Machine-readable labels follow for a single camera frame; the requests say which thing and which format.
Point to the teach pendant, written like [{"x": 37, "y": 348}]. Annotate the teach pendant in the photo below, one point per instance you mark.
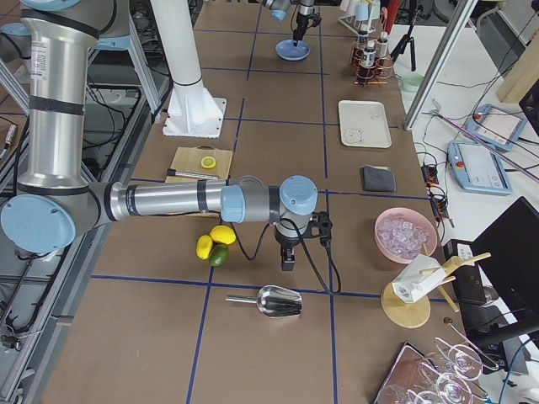
[
  {"x": 497, "y": 127},
  {"x": 477, "y": 169}
]

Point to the glass cups on tray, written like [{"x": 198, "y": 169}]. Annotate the glass cups on tray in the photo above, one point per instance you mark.
[{"x": 449, "y": 374}]

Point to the black tripod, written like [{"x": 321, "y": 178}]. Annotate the black tripod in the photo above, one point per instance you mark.
[{"x": 407, "y": 39}]

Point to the wooden cutting board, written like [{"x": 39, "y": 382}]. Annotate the wooden cutting board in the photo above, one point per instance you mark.
[{"x": 196, "y": 163}]

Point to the green lime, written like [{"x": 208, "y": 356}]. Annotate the green lime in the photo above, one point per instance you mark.
[{"x": 218, "y": 255}]

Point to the steel rod black tip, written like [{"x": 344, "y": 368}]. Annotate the steel rod black tip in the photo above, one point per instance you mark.
[{"x": 176, "y": 173}]

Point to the wooden stand with carton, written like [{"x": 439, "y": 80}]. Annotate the wooden stand with carton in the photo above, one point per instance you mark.
[{"x": 405, "y": 300}]

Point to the blue plate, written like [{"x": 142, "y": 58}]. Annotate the blue plate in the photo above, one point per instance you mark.
[{"x": 286, "y": 50}]

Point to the black monitor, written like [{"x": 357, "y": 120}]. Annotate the black monitor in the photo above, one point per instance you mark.
[{"x": 512, "y": 269}]

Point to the teach pendant near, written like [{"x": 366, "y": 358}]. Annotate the teach pendant near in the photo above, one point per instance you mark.
[{"x": 477, "y": 169}]

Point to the copper wire bottle rack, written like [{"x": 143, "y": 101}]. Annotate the copper wire bottle rack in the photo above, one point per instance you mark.
[{"x": 380, "y": 73}]

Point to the green bowl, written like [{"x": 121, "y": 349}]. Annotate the green bowl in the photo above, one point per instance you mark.
[{"x": 411, "y": 81}]

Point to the yellow lemon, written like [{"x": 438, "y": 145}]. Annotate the yellow lemon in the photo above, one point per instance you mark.
[
  {"x": 203, "y": 247},
  {"x": 223, "y": 234}
]

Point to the cream bear tray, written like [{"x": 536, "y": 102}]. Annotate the cream bear tray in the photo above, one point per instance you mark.
[{"x": 363, "y": 124}]

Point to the teach pendant far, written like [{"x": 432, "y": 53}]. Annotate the teach pendant far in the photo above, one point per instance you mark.
[{"x": 497, "y": 127}]

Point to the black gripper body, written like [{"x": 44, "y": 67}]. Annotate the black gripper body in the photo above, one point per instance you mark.
[
  {"x": 303, "y": 18},
  {"x": 286, "y": 243}
]

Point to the grey yellow cloth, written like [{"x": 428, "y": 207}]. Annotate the grey yellow cloth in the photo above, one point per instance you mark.
[{"x": 377, "y": 179}]

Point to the metal scoop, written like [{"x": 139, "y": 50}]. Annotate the metal scoop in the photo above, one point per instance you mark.
[{"x": 273, "y": 301}]

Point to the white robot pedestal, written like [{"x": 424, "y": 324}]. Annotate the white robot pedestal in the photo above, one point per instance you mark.
[{"x": 192, "y": 111}]

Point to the white wire cup basket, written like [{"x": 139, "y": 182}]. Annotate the white wire cup basket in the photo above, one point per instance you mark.
[{"x": 359, "y": 14}]

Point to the aluminium frame post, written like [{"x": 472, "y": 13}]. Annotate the aluminium frame post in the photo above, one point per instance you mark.
[{"x": 443, "y": 51}]

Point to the bottle white cap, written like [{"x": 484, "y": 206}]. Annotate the bottle white cap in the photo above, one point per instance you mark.
[
  {"x": 382, "y": 44},
  {"x": 362, "y": 40},
  {"x": 369, "y": 55}
]

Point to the lemon half slice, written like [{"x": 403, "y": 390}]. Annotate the lemon half slice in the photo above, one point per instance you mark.
[{"x": 208, "y": 162}]

